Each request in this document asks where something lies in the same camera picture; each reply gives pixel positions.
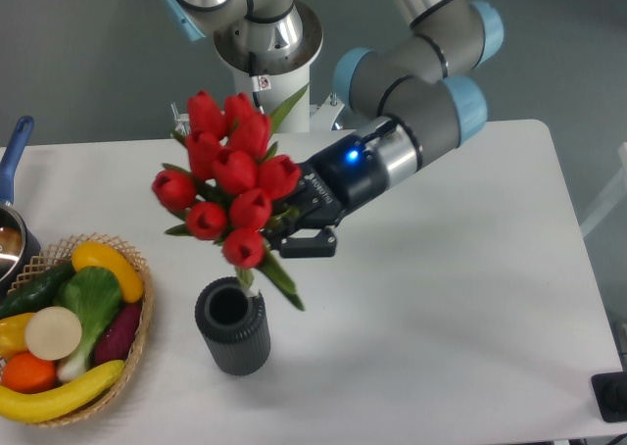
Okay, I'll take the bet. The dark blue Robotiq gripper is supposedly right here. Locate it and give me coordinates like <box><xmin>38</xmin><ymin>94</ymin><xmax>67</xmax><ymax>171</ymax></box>
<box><xmin>265</xmin><ymin>139</ymin><xmax>387</xmax><ymax>259</ymax></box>

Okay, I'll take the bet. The red tulip bouquet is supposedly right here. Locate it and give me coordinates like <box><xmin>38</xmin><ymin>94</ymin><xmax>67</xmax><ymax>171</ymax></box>
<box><xmin>152</xmin><ymin>87</ymin><xmax>307</xmax><ymax>310</ymax></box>

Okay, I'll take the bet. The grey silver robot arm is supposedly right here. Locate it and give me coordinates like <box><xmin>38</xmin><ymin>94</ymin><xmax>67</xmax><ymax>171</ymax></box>
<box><xmin>163</xmin><ymin>0</ymin><xmax>504</xmax><ymax>258</ymax></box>

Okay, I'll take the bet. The dark grey ribbed vase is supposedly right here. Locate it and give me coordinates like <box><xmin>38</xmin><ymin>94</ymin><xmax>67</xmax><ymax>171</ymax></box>
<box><xmin>194</xmin><ymin>277</ymin><xmax>271</xmax><ymax>376</ymax></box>

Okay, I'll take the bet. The purple sweet potato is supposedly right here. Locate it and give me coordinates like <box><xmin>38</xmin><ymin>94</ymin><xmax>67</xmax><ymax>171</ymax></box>
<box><xmin>93</xmin><ymin>304</ymin><xmax>141</xmax><ymax>366</ymax></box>

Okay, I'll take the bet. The green bok choy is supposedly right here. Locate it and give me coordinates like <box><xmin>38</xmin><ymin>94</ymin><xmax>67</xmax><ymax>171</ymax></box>
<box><xmin>54</xmin><ymin>267</ymin><xmax>121</xmax><ymax>383</ymax></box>

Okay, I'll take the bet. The woven wicker basket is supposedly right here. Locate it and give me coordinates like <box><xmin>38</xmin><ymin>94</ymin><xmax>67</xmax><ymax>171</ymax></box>
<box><xmin>10</xmin><ymin>233</ymin><xmax>154</xmax><ymax>427</ymax></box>

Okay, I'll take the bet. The white round radish slice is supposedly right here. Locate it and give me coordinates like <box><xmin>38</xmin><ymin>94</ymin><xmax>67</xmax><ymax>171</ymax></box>
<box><xmin>24</xmin><ymin>306</ymin><xmax>82</xmax><ymax>361</ymax></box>

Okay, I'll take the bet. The green cucumber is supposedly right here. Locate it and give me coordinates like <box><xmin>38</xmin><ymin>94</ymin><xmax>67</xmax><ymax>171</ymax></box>
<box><xmin>1</xmin><ymin>261</ymin><xmax>75</xmax><ymax>319</ymax></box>

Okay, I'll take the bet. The yellow bell pepper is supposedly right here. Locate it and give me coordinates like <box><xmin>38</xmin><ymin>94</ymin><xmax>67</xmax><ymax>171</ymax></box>
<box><xmin>0</xmin><ymin>313</ymin><xmax>34</xmax><ymax>359</ymax></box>

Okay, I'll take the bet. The black device at edge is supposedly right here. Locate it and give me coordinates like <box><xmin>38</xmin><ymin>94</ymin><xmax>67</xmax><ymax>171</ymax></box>
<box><xmin>591</xmin><ymin>371</ymin><xmax>626</xmax><ymax>423</ymax></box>

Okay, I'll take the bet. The orange fruit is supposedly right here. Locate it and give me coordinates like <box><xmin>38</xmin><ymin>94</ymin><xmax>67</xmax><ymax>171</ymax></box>
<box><xmin>1</xmin><ymin>352</ymin><xmax>57</xmax><ymax>394</ymax></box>

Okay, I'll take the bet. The yellow banana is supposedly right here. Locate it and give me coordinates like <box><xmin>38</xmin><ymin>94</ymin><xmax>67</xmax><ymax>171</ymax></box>
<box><xmin>1</xmin><ymin>360</ymin><xmax>125</xmax><ymax>423</ymax></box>

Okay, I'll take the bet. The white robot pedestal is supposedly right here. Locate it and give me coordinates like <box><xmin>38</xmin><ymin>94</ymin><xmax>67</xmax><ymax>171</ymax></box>
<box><xmin>169</xmin><ymin>67</ymin><xmax>349</xmax><ymax>140</ymax></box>

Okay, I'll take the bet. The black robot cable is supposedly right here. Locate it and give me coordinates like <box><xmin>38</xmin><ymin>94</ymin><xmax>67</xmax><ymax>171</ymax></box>
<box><xmin>247</xmin><ymin>51</ymin><xmax>268</xmax><ymax>116</ymax></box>

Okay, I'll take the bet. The blue handled saucepan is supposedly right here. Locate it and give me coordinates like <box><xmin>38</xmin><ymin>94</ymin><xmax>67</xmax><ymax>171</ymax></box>
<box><xmin>1</xmin><ymin>116</ymin><xmax>40</xmax><ymax>300</ymax></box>

